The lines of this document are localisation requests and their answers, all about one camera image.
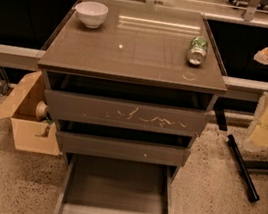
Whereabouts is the bottom grey open drawer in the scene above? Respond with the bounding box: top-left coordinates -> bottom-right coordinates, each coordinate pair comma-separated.
53,155 -> 172,214

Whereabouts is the black stand leg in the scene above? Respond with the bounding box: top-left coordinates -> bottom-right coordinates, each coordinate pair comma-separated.
227,134 -> 260,203

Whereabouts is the white ceramic bowl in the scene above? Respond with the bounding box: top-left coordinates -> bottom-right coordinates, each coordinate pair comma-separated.
75,1 -> 109,29

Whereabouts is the top grey drawer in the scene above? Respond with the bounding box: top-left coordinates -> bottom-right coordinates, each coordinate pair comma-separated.
45,89 -> 208,137

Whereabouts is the middle grey drawer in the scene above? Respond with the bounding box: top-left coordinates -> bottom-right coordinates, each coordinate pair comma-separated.
56,131 -> 191,167

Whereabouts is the grey drawer cabinet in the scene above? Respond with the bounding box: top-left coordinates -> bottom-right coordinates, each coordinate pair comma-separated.
13,0 -> 239,214

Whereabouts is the open cardboard box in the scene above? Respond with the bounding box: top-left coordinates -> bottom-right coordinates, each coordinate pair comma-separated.
0,71 -> 60,155

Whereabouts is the round beige object in box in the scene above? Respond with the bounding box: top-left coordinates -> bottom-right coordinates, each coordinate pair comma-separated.
35,101 -> 48,121

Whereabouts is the green soda can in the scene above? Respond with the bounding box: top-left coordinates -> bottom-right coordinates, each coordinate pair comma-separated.
186,36 -> 208,66

